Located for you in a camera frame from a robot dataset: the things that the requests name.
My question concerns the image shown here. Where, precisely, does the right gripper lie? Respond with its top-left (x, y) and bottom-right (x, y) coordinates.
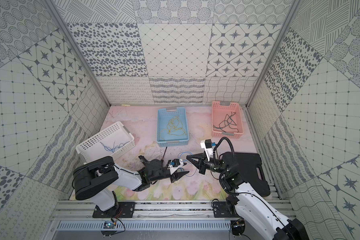
top-left (186, 152), bottom-right (229, 176)

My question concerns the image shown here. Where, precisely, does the blue cable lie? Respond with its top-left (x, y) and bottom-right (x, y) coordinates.
top-left (99, 140), bottom-right (133, 154)
top-left (176, 151), bottom-right (199, 178)

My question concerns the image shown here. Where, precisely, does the yellow cable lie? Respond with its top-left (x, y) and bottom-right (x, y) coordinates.
top-left (166, 115), bottom-right (187, 136)

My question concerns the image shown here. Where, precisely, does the black cable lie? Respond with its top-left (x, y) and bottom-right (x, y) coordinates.
top-left (212, 111), bottom-right (239, 133)

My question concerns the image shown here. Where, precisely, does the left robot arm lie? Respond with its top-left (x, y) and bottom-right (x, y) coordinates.
top-left (72, 156), bottom-right (189, 212)

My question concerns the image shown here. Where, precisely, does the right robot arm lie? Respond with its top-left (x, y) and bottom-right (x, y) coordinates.
top-left (187, 152), bottom-right (309, 240)

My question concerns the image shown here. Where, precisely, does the black utility knife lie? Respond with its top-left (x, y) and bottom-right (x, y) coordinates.
top-left (139, 156), bottom-right (149, 165)

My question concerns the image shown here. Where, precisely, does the blue perforated basket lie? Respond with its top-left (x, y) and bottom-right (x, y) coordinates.
top-left (157, 107), bottom-right (190, 148)

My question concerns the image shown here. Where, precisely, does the pink perforated basket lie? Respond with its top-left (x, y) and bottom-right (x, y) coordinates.
top-left (212, 101), bottom-right (244, 139)

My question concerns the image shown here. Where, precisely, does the white perforated basket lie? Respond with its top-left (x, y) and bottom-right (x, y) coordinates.
top-left (76, 122), bottom-right (135, 163)

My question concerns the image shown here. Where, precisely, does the right circuit board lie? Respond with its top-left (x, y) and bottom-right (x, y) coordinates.
top-left (231, 219), bottom-right (246, 236)

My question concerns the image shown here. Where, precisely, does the circuit board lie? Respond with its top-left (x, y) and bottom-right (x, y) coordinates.
top-left (103, 222), bottom-right (116, 229)
top-left (231, 219), bottom-right (246, 236)

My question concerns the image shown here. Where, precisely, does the left circuit board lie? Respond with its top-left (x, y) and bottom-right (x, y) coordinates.
top-left (103, 222), bottom-right (116, 229)

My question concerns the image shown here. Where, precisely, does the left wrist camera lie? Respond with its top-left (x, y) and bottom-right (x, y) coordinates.
top-left (167, 159), bottom-right (187, 175)

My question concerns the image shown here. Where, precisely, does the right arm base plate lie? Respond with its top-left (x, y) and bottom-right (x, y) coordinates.
top-left (211, 201), bottom-right (238, 218)

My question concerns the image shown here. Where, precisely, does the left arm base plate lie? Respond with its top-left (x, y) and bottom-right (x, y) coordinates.
top-left (92, 202), bottom-right (136, 219)

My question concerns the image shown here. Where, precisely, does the aluminium rail frame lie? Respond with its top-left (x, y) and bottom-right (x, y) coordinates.
top-left (49, 199), bottom-right (298, 221)

